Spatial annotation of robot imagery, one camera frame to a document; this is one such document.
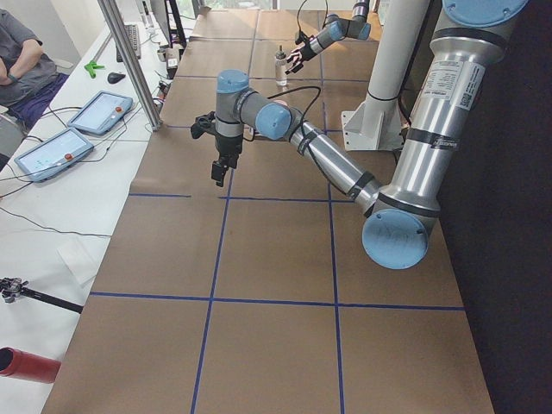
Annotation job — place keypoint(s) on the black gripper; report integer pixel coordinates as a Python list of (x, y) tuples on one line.
[(306, 52), (228, 147)]

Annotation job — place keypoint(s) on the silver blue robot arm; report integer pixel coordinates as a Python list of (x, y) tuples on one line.
[(334, 29), (469, 36)]

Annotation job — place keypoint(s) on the brown cardboard box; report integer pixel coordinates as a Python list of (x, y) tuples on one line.
[(172, 57)]

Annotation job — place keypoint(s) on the far blue tablet pendant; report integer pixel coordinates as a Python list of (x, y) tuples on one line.
[(101, 113)]

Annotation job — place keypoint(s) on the blue tablet pendant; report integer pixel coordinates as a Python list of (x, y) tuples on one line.
[(101, 113), (54, 155)]

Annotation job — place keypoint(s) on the black computer mouse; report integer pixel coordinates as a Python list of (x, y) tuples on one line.
[(115, 77)]

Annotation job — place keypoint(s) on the near blue tablet pendant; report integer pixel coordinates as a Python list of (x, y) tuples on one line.
[(54, 155)]

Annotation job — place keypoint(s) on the green plastic tool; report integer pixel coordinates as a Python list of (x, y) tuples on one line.
[(92, 66)]

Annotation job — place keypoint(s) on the seated person grey shirt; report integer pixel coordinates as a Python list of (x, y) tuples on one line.
[(30, 80)]

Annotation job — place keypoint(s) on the black tripod rod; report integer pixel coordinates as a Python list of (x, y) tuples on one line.
[(14, 288)]

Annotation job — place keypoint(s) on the red cylinder tube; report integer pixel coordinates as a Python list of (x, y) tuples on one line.
[(22, 365)]

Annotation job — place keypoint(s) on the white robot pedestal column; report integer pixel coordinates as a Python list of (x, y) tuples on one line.
[(376, 123)]

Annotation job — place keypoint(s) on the aluminium frame post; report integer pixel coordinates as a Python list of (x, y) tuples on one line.
[(114, 20)]

